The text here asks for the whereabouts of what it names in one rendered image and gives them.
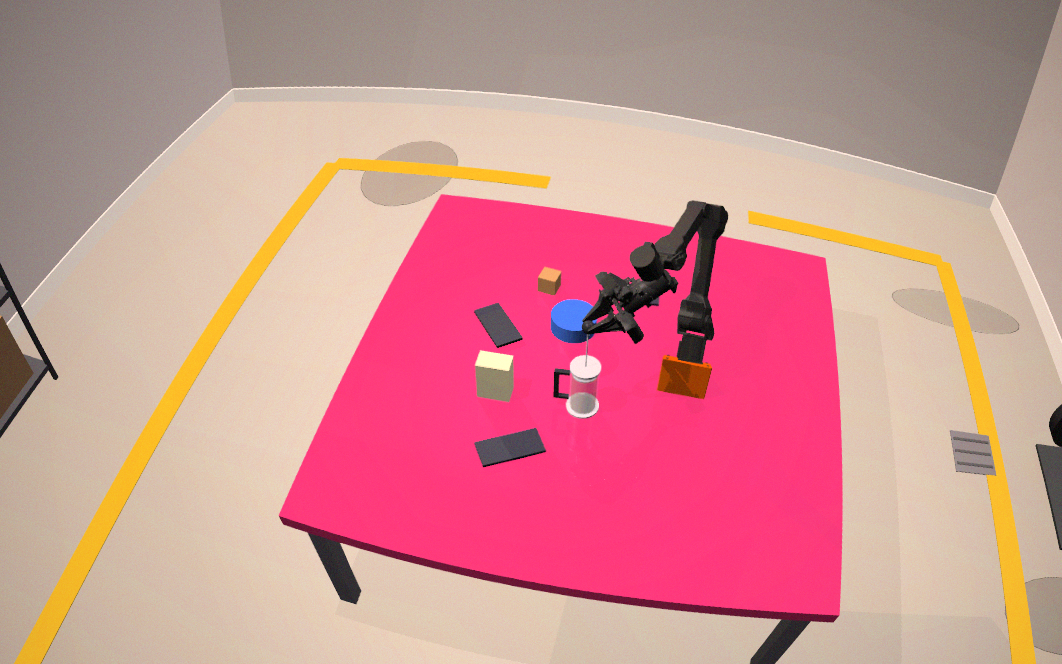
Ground french press coffee maker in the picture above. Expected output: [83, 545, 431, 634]
[553, 320, 601, 419]

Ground blue short cylinder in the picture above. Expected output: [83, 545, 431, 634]
[551, 299, 593, 344]

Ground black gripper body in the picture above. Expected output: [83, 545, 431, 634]
[594, 271, 653, 345]

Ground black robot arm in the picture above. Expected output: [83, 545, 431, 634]
[600, 200, 727, 365]

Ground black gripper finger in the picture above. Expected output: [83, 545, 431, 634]
[588, 309, 627, 334]
[582, 288, 614, 323]

